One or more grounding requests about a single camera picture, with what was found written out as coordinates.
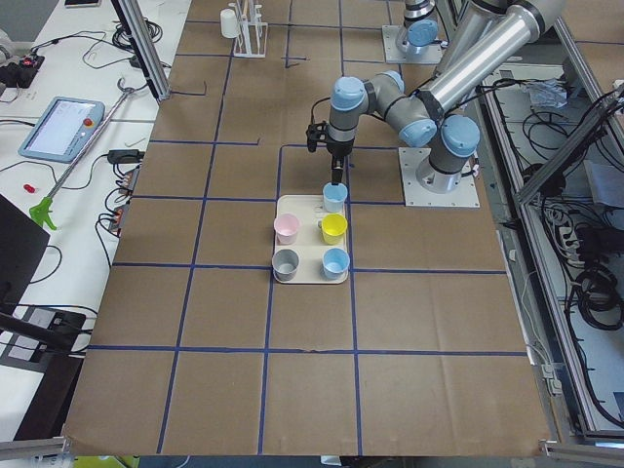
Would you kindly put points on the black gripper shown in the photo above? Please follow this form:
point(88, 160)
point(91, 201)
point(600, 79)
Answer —
point(337, 148)

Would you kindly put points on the white ikea cup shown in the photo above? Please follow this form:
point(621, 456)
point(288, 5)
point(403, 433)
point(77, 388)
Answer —
point(229, 25)

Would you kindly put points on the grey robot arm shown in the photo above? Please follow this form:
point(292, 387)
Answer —
point(488, 33)
point(419, 33)

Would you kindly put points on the light blue cup far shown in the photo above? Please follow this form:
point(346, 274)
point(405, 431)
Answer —
point(334, 197)

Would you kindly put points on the light blue cup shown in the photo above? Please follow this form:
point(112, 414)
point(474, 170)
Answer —
point(336, 262)
point(334, 197)

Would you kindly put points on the yellow plastic cup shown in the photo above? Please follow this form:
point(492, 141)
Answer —
point(333, 227)

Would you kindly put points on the pink plastic cup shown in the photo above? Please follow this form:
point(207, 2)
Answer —
point(286, 227)

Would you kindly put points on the light blue cup near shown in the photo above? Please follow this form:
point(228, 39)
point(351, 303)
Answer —
point(336, 262)

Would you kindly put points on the grey plastic cup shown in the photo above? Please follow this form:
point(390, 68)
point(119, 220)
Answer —
point(285, 263)

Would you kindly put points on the cream plastic tray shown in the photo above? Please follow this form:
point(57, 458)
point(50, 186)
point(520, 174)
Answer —
point(309, 243)

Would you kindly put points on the black power adapter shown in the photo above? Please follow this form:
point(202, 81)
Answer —
point(124, 156)

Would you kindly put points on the blue teach pendant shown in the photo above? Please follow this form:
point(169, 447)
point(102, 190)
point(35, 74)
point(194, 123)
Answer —
point(63, 129)

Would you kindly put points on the green grabber tool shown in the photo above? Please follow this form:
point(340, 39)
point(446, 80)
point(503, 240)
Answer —
point(40, 213)

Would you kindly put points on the black monitor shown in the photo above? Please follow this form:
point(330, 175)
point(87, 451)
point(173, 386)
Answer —
point(22, 245)

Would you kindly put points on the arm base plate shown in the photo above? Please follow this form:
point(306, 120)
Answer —
point(423, 187)
point(398, 50)

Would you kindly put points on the white wire cup rack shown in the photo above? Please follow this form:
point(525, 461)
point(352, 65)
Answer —
point(251, 40)

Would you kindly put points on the aluminium frame post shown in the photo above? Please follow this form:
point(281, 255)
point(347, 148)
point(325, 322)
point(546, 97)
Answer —
point(134, 25)

